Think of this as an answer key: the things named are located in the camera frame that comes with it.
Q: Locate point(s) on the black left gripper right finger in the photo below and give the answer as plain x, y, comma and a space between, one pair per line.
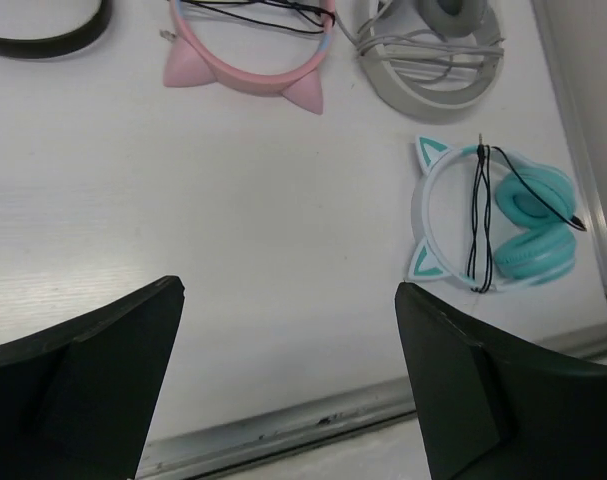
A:
491, 405

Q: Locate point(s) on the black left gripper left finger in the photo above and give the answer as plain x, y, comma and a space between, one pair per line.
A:
77, 399

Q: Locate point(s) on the black headphones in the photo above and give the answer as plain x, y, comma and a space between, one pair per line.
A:
63, 44

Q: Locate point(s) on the teal white cat-ear headphones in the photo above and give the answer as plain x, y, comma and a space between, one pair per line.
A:
537, 198

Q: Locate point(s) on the grey white headphones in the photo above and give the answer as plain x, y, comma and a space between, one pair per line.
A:
430, 60

